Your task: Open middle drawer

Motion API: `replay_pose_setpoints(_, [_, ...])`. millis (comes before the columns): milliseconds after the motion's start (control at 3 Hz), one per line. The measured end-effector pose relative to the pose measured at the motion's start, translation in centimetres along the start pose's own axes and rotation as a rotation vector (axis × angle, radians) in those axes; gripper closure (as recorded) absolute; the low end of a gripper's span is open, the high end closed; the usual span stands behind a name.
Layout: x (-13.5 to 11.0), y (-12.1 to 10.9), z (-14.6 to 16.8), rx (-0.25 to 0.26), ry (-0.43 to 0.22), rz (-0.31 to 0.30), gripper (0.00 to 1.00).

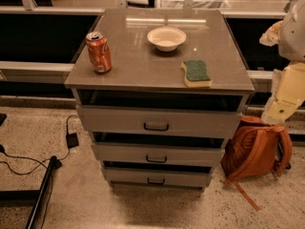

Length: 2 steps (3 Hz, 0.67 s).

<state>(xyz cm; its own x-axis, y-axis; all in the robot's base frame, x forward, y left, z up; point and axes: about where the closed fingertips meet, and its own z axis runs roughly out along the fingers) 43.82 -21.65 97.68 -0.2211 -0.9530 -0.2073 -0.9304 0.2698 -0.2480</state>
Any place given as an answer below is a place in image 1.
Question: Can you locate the grey top drawer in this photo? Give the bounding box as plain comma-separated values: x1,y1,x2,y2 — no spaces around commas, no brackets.
76,105,241,138

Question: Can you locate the white bowl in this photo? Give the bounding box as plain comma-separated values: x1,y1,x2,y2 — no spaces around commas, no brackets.
147,27,187,52

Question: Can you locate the green yellow sponge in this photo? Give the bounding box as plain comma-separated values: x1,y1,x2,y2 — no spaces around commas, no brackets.
181,60,212,88

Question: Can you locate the black stand leg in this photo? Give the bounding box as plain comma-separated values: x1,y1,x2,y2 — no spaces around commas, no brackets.
0,156,61,229

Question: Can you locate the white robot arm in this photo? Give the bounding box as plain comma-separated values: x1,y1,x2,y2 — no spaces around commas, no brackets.
259,0,305,124

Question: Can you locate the grey drawer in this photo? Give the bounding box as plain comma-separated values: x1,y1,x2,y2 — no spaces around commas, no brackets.
91,143,224,167
76,105,241,138
102,167,212,188

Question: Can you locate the grey drawer cabinet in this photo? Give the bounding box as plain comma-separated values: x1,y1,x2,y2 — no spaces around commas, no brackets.
65,9,254,176

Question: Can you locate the orange backpack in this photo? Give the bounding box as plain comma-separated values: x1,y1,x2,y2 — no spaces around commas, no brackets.
221,115,293,211

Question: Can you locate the grey bottom drawer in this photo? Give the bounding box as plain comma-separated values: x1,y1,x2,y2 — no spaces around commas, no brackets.
102,167,212,188

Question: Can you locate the black cable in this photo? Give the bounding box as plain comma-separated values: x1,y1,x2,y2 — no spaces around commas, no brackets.
0,114,79,177

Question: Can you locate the orange soda can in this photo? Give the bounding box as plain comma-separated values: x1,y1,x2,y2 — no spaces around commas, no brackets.
86,31,112,73

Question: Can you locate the black power adapter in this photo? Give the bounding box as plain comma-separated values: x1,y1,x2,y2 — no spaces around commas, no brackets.
66,133,79,149

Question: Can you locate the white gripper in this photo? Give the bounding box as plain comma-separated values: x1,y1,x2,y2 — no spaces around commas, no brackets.
261,62,305,124

